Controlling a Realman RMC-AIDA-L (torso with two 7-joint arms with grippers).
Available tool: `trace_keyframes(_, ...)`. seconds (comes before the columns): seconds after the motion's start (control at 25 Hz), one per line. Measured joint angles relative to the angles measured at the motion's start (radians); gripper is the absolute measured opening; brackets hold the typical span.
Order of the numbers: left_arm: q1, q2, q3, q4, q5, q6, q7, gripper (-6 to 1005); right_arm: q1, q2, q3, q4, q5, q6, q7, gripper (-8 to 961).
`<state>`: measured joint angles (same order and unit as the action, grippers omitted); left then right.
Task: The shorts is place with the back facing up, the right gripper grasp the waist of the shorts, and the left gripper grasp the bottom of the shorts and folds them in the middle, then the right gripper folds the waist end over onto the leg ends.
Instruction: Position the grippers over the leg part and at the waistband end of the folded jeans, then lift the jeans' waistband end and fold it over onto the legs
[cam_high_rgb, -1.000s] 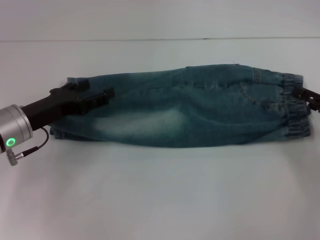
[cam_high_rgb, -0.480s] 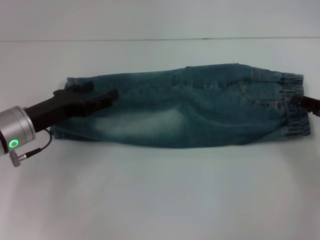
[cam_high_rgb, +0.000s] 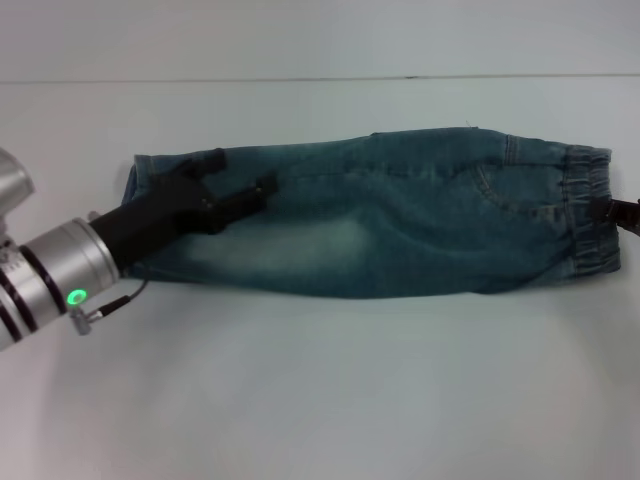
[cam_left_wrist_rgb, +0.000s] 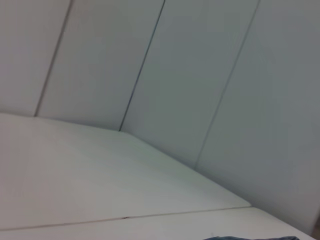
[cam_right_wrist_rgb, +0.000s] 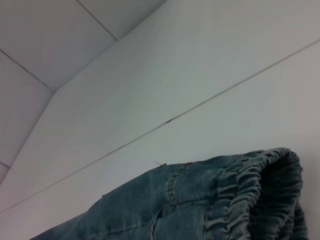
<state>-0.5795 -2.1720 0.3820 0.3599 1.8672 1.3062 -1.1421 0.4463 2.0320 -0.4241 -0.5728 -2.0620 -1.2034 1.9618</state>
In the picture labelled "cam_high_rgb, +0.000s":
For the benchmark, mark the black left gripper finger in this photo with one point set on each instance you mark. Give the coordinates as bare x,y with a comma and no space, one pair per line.
245,200
212,162

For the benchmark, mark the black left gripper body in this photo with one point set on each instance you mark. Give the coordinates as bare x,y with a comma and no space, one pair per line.
155,220

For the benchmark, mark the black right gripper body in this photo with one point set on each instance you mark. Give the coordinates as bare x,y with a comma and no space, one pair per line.
630,215

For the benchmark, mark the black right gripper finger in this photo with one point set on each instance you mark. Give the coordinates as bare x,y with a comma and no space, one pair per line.
606,209

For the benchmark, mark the blue denim shorts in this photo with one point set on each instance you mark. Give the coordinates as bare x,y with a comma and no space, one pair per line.
400,225

